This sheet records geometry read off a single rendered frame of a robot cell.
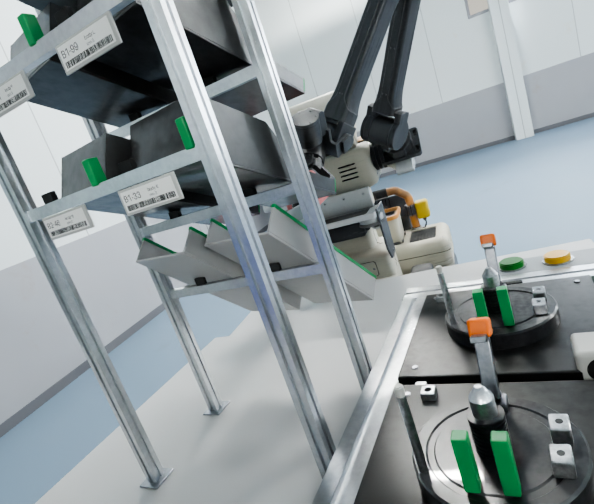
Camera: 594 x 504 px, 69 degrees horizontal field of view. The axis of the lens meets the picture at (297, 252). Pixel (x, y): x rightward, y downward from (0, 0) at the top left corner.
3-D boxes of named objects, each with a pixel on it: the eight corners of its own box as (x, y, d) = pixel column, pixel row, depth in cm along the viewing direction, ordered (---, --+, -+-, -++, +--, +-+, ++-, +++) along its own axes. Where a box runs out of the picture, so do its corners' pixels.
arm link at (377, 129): (408, 131, 118) (391, 126, 121) (400, 110, 110) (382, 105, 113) (392, 160, 118) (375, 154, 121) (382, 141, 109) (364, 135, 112)
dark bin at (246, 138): (276, 208, 78) (273, 168, 78) (336, 194, 69) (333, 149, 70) (130, 180, 56) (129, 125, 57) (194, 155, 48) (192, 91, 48)
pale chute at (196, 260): (251, 311, 91) (255, 291, 93) (300, 309, 83) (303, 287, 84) (135, 262, 72) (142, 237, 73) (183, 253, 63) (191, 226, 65)
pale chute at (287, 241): (313, 303, 84) (317, 281, 85) (374, 300, 76) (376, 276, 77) (203, 245, 64) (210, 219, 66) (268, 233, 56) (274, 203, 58)
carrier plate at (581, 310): (428, 305, 75) (425, 293, 75) (592, 286, 64) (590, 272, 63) (401, 390, 55) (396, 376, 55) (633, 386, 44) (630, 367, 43)
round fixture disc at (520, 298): (453, 304, 68) (450, 293, 68) (554, 293, 62) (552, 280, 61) (442, 353, 56) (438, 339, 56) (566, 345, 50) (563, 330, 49)
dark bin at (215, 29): (245, 119, 74) (243, 78, 75) (305, 93, 66) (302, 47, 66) (76, 53, 52) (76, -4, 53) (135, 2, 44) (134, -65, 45)
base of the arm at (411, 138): (417, 129, 125) (377, 142, 130) (412, 113, 118) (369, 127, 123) (423, 154, 122) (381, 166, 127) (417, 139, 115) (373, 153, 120)
